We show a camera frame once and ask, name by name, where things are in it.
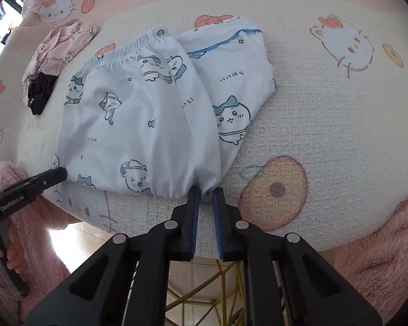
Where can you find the black framed glass door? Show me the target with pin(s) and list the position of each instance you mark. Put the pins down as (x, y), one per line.
(0, 27)

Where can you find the pink cartoon print garment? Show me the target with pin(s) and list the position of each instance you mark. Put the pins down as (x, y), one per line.
(61, 47)

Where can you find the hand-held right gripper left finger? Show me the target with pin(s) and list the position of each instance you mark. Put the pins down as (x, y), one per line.
(193, 224)

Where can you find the person's left forearm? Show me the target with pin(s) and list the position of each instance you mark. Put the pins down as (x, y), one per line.
(47, 237)

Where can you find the light blue cartoon print pants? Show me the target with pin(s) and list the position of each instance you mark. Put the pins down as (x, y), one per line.
(139, 125)

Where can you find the black garment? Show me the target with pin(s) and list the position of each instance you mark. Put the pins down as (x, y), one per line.
(40, 91)

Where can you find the pink cream cat print blanket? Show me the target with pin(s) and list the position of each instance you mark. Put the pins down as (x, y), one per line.
(326, 115)

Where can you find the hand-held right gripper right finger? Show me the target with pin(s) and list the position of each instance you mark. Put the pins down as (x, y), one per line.
(217, 224)

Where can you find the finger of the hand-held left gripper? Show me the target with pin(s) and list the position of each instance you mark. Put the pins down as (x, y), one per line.
(47, 178)

